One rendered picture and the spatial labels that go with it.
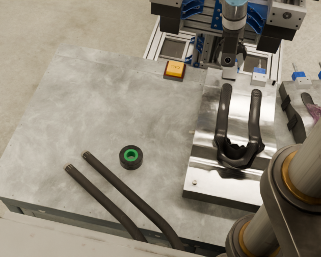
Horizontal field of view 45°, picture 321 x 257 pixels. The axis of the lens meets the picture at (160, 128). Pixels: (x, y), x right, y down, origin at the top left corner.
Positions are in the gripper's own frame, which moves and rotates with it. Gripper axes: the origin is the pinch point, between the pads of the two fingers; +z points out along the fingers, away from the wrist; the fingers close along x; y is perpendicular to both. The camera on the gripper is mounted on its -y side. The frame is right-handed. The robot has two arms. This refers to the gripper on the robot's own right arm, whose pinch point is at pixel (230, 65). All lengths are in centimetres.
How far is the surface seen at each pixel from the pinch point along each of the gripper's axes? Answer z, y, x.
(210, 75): 4.2, -2.1, 7.1
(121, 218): -5, -62, 24
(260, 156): -1.8, -34.5, -13.6
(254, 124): 5.0, -19.8, -10.9
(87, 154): -1, -42, 42
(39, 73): 84, 41, 128
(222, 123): 1.8, -22.7, -0.4
